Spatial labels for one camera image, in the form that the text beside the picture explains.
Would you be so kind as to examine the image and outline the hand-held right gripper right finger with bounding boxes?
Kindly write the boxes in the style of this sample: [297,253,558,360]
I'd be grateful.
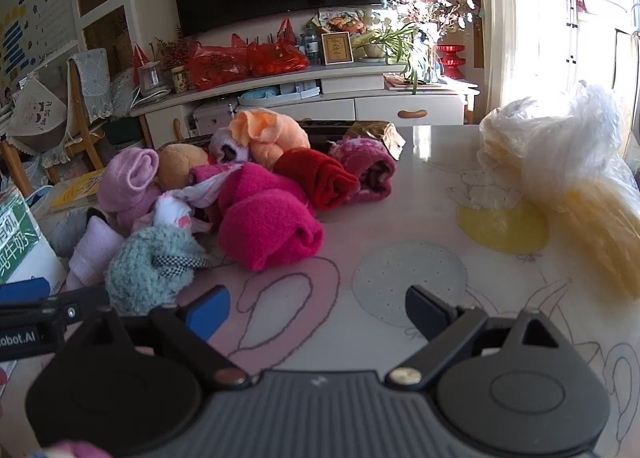
[384,285,563,389]

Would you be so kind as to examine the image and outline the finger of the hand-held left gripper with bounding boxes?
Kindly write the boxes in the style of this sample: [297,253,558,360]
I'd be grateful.
[0,277,110,326]

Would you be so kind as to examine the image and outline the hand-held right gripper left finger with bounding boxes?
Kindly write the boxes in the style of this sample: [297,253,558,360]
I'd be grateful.
[82,285,251,389]

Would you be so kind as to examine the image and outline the green white cardboard box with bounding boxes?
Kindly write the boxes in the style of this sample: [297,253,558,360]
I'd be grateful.
[0,185,68,286]

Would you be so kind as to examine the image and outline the teal fuzzy sock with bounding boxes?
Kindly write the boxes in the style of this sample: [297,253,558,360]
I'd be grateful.
[105,225,211,316]

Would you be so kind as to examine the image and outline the light purple fluffy towel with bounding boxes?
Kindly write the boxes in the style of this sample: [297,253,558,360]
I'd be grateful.
[97,148,161,233]

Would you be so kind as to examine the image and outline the peach orange towel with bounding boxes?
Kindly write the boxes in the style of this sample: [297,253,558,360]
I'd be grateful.
[229,108,311,171]

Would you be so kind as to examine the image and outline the white printed desktop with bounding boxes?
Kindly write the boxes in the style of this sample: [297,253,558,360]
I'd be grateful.
[0,124,640,458]

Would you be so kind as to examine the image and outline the grey sock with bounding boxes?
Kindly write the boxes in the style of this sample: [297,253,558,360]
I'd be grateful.
[50,210,96,259]

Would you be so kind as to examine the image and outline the pale pink sock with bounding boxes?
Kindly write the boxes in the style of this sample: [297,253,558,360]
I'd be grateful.
[65,218,126,291]

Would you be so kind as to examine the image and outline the large magenta towel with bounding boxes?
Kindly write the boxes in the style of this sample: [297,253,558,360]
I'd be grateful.
[190,163,325,271]

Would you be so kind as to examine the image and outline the white pink patterned cloth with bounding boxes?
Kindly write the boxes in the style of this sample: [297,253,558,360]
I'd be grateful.
[132,173,241,239]

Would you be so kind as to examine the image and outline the yellow book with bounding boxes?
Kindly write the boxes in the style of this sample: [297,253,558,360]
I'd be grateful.
[47,170,108,213]

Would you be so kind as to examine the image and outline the tan orange towel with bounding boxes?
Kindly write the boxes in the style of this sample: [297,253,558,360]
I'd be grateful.
[157,144,211,191]

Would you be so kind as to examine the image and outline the magenta floral towel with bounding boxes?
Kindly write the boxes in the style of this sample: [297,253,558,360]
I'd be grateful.
[327,138,398,201]

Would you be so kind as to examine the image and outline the red towel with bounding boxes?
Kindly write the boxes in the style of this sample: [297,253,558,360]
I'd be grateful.
[272,148,361,211]

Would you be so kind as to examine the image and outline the white cartoon print cloth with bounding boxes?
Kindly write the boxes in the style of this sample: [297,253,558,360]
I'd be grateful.
[7,78,68,153]

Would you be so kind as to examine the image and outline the gold black package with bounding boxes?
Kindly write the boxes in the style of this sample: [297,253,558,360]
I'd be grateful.
[300,120,407,161]

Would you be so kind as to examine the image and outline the dark green box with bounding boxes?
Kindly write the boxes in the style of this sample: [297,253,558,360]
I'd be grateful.
[104,115,146,147]

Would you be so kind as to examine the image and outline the silver metal case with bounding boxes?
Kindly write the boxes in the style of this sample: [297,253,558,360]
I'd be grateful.
[192,102,236,137]

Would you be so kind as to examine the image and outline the wooden chair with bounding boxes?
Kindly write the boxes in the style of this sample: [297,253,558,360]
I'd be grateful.
[65,48,117,173]

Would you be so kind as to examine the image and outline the clear plastic bag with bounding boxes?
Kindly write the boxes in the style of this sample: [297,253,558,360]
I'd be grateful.
[477,80,640,299]

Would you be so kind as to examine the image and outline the white TV cabinet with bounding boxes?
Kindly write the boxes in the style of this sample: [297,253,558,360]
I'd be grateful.
[130,62,481,149]

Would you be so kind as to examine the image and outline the grey lace chair cover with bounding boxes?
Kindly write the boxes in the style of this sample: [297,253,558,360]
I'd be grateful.
[67,48,115,123]

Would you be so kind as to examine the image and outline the light blue packet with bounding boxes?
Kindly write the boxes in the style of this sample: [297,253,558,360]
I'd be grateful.
[239,86,278,104]

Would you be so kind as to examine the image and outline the flat books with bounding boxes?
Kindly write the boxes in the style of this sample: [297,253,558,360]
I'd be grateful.
[384,72,443,89]

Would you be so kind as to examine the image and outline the white paper stack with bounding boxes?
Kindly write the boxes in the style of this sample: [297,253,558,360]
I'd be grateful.
[279,80,321,99]

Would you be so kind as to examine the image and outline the glass electric kettle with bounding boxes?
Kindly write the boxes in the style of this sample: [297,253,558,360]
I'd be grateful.
[137,60,163,97]

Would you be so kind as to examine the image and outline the large red plastic bag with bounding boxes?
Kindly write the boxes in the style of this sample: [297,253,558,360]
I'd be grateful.
[187,40,251,91]

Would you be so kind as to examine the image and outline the red stand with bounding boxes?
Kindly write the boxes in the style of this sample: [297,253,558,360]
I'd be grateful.
[436,44,467,80]

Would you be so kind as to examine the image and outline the red berry branches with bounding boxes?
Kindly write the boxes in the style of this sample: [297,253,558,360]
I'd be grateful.
[155,28,193,69]

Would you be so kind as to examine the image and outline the green water bottle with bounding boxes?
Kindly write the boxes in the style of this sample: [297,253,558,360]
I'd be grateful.
[305,22,322,66]

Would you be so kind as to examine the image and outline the printed food packet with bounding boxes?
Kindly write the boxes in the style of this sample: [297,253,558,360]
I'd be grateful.
[319,8,373,34]

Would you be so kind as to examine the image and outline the dried flower bouquet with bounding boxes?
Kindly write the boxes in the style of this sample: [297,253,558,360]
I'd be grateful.
[380,0,482,41]

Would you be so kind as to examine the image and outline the wall chart poster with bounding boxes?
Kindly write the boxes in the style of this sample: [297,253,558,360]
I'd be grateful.
[0,0,81,108]

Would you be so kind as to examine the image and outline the gold picture frame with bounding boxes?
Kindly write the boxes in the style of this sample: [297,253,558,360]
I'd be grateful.
[321,31,355,65]

